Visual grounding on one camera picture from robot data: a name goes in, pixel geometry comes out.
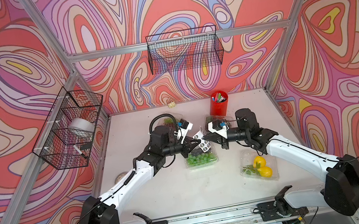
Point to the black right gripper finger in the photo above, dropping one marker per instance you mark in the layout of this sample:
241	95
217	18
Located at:
205	137
207	143

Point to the white tape roll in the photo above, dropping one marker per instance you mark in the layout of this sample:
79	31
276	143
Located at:
81	124

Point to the black wire basket on wall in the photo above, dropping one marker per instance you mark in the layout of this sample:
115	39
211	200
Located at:
61	147
185	49

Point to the black wire basket on left wall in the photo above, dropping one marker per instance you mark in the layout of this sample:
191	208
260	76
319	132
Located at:
61	147

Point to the red pen cup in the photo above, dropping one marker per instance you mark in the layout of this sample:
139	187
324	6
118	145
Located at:
218	103

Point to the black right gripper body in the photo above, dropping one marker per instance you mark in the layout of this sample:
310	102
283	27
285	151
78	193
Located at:
224	142

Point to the black wire basket on back wall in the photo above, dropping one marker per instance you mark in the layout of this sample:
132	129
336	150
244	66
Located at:
185	49

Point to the clear box dark grapes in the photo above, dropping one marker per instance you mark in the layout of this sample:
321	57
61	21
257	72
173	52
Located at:
226	119

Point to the clear box green black grapes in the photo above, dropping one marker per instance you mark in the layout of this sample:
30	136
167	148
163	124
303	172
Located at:
199	158

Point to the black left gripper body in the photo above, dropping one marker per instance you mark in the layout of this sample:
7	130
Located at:
185	146

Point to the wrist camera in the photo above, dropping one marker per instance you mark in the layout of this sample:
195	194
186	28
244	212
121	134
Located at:
219	127
183	127

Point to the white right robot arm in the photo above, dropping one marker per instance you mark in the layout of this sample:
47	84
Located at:
339	176

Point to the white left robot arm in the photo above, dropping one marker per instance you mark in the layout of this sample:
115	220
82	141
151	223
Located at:
167	137

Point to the yellow binder clip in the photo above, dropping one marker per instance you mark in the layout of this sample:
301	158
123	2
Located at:
172	104

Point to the clear box red green grapes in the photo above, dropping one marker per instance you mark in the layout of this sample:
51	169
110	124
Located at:
167	121

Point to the clear box with lemons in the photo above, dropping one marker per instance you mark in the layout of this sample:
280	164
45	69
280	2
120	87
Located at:
261	167

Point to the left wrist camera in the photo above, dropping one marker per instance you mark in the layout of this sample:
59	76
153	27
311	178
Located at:
183	127

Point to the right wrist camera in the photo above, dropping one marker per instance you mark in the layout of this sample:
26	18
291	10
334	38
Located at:
219	127

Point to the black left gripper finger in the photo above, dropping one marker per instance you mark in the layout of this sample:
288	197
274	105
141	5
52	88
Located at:
194	141
193	146

